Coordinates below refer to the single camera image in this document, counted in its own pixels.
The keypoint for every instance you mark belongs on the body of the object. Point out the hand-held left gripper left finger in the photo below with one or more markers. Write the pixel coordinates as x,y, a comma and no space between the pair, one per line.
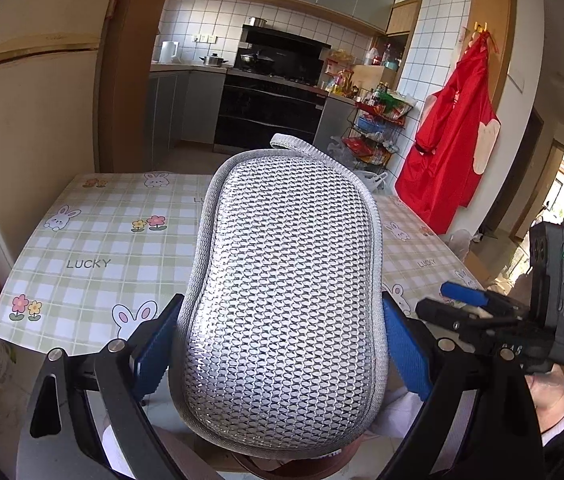
157,350

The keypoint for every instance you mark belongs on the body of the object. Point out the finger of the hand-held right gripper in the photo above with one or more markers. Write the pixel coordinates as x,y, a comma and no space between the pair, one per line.
461,293
444,312

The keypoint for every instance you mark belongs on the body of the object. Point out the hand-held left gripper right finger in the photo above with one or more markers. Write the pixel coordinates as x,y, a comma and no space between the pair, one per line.
406,360

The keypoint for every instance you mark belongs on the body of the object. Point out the grey mesh sponge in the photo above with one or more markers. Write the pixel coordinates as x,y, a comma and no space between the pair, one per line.
282,285

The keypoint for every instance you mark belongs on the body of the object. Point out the pink plastic bin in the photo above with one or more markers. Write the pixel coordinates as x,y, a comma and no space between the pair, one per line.
282,470

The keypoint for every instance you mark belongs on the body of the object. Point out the person's right hand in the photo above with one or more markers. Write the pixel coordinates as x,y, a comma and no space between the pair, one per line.
549,400

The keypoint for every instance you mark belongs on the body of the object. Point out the cardboard box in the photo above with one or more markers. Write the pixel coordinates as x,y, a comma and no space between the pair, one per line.
481,265

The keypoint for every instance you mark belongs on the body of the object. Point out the translucent plastic bag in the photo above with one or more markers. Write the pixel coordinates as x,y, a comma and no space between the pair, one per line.
460,242

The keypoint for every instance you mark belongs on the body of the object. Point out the white green-print shopping bag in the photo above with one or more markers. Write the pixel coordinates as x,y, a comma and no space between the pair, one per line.
374,180

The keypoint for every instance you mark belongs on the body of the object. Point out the red apron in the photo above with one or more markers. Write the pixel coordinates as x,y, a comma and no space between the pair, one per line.
451,145

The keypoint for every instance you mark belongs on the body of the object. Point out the grey narrow lower cabinet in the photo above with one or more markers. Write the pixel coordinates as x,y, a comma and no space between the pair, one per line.
334,120

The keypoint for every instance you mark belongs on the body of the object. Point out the grey lower cabinets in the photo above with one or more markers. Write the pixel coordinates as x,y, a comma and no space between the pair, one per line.
182,105

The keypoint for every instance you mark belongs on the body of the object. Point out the cream refrigerator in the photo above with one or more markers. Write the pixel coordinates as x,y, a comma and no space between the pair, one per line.
27,125

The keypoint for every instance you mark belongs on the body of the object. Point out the black stove oven unit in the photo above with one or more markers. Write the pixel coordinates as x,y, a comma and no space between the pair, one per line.
267,110

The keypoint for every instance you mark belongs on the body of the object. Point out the steel pot with lid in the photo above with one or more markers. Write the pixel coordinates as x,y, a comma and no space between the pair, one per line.
214,60

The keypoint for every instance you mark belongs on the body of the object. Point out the white kettle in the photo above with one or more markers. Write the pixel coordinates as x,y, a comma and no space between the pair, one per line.
169,51

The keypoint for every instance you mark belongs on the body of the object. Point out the black range hood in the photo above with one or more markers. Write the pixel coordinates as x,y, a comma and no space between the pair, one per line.
287,50

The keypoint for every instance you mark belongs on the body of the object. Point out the black wok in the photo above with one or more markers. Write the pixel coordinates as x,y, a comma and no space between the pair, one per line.
257,60

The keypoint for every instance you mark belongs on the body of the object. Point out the small steel pot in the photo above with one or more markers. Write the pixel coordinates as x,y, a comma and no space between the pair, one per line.
257,21

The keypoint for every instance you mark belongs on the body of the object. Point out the yellow wall hook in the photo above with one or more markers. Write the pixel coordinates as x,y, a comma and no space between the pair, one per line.
481,26

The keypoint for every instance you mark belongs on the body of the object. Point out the wooden wall shelf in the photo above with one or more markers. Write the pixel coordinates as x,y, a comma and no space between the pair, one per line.
401,25

